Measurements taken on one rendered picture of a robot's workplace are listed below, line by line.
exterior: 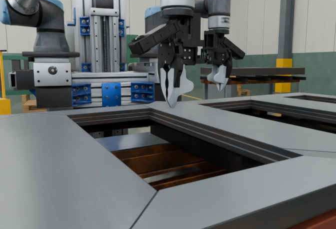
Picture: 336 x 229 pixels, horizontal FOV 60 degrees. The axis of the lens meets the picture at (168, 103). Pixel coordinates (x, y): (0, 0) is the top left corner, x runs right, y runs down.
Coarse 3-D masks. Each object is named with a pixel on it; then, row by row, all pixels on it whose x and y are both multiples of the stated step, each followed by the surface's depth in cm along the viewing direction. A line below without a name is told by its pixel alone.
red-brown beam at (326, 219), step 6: (330, 210) 38; (318, 216) 36; (324, 216) 36; (330, 216) 36; (300, 222) 35; (306, 222) 35; (312, 222) 35; (318, 222) 35; (324, 222) 35; (330, 222) 36; (288, 228) 34; (294, 228) 34; (300, 228) 34; (306, 228) 34; (312, 228) 34; (318, 228) 35; (324, 228) 36; (330, 228) 36
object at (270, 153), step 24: (288, 96) 127; (312, 96) 129; (96, 120) 85; (120, 120) 89; (168, 120) 83; (216, 144) 64; (240, 144) 58; (264, 144) 54; (312, 192) 33; (264, 216) 30; (288, 216) 32; (312, 216) 34
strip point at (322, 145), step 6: (330, 138) 57; (300, 144) 52; (306, 144) 52; (312, 144) 52; (318, 144) 52; (324, 144) 52; (330, 144) 52; (312, 150) 49; (318, 150) 49; (324, 150) 49; (330, 150) 49
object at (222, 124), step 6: (222, 120) 74; (228, 120) 74; (234, 120) 74; (240, 120) 74; (246, 120) 74; (252, 120) 74; (258, 120) 74; (264, 120) 74; (270, 120) 74; (216, 126) 67; (222, 126) 67; (228, 126) 67; (234, 126) 67
